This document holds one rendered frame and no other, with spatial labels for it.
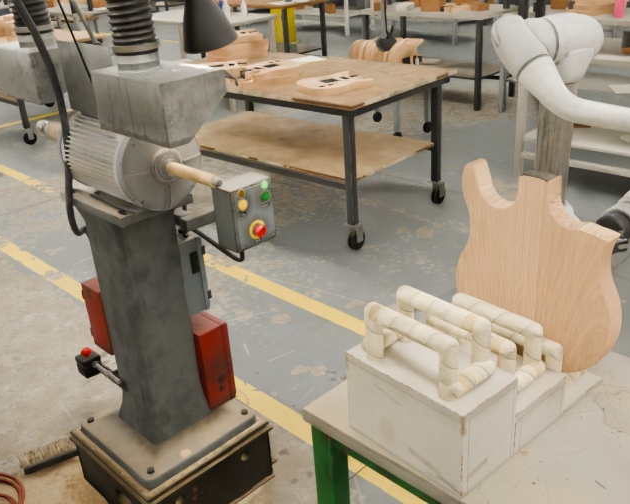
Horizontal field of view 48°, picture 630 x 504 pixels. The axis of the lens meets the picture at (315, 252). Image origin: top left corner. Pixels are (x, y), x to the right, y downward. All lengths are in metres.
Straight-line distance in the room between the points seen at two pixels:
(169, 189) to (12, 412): 1.67
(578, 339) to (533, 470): 0.27
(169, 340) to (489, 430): 1.32
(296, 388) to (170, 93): 1.81
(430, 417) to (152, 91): 0.89
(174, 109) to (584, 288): 0.91
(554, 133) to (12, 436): 2.36
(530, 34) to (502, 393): 1.08
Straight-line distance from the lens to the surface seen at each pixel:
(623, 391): 1.57
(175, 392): 2.43
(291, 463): 2.76
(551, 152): 2.19
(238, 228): 2.13
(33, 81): 2.17
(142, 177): 1.92
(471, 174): 1.45
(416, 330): 1.17
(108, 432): 2.59
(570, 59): 2.10
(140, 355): 2.30
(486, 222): 1.47
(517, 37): 2.01
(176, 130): 1.61
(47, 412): 3.30
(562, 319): 1.45
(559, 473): 1.35
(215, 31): 1.75
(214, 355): 2.44
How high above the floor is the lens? 1.82
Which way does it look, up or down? 25 degrees down
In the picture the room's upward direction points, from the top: 4 degrees counter-clockwise
